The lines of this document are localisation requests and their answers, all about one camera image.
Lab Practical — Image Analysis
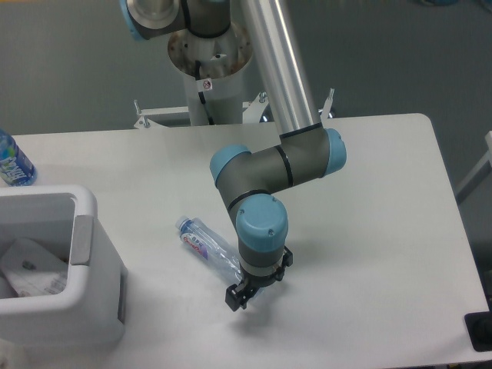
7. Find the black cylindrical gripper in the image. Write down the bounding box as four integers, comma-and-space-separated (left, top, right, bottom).
225, 247, 293, 311

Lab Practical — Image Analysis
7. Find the clear water bottle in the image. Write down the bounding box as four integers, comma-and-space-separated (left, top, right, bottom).
175, 216, 243, 286

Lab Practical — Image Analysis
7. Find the clear plastic bag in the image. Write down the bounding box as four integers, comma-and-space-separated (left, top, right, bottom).
1, 238, 68, 298

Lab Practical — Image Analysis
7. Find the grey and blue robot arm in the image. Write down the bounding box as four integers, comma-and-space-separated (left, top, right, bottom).
120, 0, 347, 310

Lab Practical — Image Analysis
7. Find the white plastic trash can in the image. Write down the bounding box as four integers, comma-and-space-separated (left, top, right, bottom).
1, 185, 128, 346

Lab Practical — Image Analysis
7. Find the black object at table corner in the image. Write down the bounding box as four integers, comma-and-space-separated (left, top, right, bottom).
464, 311, 491, 352

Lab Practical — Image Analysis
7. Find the blue labelled drink bottle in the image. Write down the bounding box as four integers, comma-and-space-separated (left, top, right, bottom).
1, 130, 37, 187

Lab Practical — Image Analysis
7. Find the white pedestal base frame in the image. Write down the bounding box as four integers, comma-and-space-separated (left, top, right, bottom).
134, 88, 335, 129

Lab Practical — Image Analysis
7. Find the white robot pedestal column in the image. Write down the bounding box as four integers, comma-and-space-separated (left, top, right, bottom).
168, 22, 253, 126

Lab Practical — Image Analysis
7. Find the black cable on pedestal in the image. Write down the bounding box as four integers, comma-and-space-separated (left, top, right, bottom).
194, 60, 215, 125

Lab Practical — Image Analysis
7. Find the white frame at right edge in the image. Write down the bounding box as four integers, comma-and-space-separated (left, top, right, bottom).
455, 131, 491, 204

